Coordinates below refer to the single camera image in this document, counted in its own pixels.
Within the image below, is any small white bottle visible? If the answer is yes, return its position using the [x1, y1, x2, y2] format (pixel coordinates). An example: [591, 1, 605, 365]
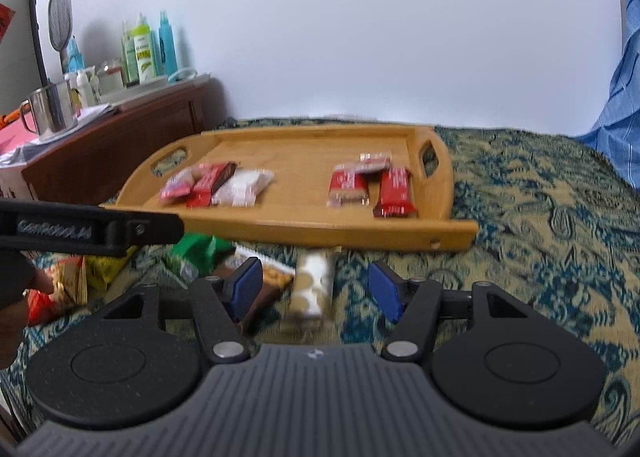
[76, 69, 96, 108]

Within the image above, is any bright green snack packet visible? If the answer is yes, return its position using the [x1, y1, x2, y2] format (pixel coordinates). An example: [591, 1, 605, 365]
[170, 233, 236, 263]

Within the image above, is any steel mug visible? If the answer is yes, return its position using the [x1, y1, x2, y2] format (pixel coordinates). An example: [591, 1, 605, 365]
[19, 78, 81, 140]

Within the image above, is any white pastry packet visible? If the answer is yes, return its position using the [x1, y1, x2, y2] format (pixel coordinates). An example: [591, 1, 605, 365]
[211, 168, 276, 208]

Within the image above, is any dark green patterned packet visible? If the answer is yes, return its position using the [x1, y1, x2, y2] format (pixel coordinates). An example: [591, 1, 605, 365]
[162, 254, 201, 283]

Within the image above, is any blue and tan patterned blanket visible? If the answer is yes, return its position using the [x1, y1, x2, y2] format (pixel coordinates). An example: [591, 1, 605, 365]
[0, 117, 640, 448]

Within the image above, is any stack of papers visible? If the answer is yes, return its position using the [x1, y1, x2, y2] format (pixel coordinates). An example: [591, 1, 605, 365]
[0, 104, 121, 165]

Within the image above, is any black pole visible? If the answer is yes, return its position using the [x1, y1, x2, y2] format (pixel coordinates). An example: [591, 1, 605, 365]
[27, 0, 51, 88]

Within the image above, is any teal spray bottle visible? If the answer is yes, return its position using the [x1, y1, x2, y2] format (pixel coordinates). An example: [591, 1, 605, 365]
[66, 36, 86, 74]
[159, 11, 179, 78]

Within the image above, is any dark red bar packet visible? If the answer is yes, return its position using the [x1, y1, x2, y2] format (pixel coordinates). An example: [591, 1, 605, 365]
[372, 167, 418, 218]
[186, 162, 238, 209]

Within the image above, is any pink label snack packet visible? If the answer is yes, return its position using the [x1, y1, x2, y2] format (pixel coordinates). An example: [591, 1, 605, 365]
[159, 168, 201, 202]

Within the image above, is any person's left hand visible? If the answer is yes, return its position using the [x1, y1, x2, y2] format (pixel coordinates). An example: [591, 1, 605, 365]
[0, 251, 53, 370]

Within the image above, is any brown wooden cabinet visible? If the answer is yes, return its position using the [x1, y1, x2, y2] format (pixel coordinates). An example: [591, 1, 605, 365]
[22, 77, 226, 208]

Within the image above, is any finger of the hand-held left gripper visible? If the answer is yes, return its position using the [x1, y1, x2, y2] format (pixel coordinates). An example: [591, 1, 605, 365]
[127, 213, 185, 246]

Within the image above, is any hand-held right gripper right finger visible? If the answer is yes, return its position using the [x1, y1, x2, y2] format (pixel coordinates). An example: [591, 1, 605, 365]
[367, 261, 531, 365]

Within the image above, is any pale green bottle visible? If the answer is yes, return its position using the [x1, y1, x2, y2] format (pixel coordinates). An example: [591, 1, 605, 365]
[121, 22, 138, 85]

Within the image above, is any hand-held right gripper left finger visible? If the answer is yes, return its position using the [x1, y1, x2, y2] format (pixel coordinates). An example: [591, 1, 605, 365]
[102, 257, 264, 365]

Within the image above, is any red nut packet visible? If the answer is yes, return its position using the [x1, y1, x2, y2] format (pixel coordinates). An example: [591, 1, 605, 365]
[25, 257, 91, 328]

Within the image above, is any glass jar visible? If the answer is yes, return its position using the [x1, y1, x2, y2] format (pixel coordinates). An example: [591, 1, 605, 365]
[97, 59, 126, 94]

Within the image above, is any pink paper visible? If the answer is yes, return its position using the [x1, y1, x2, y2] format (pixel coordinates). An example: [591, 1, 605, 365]
[0, 112, 43, 158]

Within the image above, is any white box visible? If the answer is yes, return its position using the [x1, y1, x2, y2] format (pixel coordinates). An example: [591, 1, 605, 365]
[0, 162, 38, 200]

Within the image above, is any wooden serving tray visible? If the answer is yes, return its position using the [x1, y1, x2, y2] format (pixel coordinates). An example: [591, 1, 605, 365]
[102, 124, 481, 254]

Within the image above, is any red biscuit packet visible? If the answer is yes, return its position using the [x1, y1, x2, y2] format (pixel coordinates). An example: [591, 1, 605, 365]
[327, 163, 371, 208]
[357, 152, 392, 174]

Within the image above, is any blue striped cloth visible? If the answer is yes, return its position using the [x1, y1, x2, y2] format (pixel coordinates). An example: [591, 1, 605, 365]
[575, 0, 640, 188]

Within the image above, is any yellow snack packet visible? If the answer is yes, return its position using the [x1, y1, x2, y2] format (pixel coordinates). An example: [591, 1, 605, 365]
[82, 244, 141, 293]

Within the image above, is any green and white bottle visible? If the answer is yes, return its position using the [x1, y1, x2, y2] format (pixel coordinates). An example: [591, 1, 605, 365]
[134, 14, 161, 85]

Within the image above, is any brown nut bar packet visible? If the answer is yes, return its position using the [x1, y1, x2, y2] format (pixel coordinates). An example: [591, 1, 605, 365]
[220, 244, 297, 335]

